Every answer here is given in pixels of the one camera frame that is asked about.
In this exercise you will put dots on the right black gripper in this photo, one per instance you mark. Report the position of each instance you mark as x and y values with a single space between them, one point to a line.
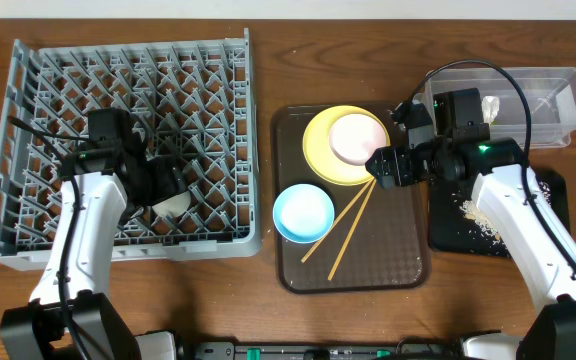
390 167

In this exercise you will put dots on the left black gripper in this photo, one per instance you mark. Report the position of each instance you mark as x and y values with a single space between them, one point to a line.
166 182

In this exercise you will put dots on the white plastic cup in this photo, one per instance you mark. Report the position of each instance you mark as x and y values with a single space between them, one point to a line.
174 206

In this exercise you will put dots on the pink bowl with rice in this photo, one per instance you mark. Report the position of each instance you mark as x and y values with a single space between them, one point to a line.
353 138

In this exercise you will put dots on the light blue bowl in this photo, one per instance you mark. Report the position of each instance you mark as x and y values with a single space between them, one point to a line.
303 213

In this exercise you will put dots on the white tissue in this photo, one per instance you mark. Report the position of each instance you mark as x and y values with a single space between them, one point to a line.
490 108

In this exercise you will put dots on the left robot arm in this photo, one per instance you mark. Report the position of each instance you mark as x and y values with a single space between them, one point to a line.
104 181

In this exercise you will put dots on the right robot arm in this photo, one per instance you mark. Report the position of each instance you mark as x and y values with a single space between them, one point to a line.
452 142

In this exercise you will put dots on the black waste tray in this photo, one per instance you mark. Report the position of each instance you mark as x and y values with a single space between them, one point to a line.
452 228

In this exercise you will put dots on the grey plastic dishwasher rack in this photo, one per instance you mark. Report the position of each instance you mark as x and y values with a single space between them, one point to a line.
191 99

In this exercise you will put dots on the clear plastic waste bin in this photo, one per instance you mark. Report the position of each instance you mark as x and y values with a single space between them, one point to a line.
550 93

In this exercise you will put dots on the brown plastic serving tray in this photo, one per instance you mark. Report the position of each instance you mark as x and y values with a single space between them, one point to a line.
388 249

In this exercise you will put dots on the yellow round plate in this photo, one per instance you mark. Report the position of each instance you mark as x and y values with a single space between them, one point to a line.
319 155

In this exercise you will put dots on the wooden chopstick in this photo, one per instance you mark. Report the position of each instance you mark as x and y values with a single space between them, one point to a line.
337 220
351 232

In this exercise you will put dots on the spilled rice pile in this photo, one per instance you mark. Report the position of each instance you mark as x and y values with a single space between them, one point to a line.
480 217

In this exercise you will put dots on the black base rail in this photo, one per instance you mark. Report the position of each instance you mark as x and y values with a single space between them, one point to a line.
318 351

